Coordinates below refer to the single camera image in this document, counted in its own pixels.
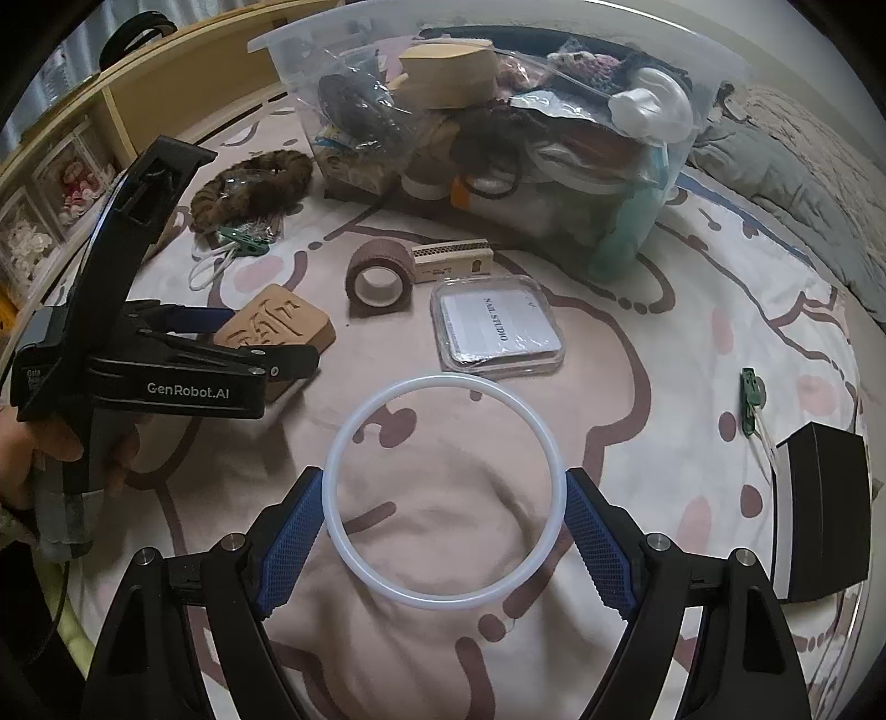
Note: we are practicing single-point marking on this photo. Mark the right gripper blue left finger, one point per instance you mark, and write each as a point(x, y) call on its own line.
point(254, 572)

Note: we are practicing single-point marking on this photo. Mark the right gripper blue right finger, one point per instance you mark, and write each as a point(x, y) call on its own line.
point(635, 575)

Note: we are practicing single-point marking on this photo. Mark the left hand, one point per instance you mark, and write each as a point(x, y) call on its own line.
point(24, 443)

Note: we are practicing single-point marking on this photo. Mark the wooden bedside shelf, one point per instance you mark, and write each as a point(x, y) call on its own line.
point(191, 85)

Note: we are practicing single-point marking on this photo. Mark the carved wooden stamp block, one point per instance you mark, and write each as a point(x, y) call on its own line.
point(291, 332)

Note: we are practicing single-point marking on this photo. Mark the black box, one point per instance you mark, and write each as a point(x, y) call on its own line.
point(822, 514)

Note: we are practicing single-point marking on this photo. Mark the brown furry scrunchie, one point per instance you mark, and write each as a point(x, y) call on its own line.
point(260, 187)

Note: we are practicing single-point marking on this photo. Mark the brown tape roll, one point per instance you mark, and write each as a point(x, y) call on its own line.
point(380, 277)

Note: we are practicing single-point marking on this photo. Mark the wooden comb box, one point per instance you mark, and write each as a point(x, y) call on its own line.
point(451, 260)

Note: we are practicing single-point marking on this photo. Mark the black headphones on shelf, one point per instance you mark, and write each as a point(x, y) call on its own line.
point(133, 34)

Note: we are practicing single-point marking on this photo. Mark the grey duvet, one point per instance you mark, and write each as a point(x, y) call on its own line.
point(774, 152)

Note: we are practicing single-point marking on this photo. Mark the clear plastic storage bin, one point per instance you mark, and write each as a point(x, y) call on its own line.
point(579, 175)

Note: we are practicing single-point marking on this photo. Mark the pink blue crochet coaster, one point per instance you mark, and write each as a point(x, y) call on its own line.
point(599, 71)

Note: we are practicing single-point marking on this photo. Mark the oval wooden block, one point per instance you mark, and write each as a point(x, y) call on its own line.
point(446, 74)

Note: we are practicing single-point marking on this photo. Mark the green clip with cord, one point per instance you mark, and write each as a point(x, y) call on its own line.
point(228, 244)

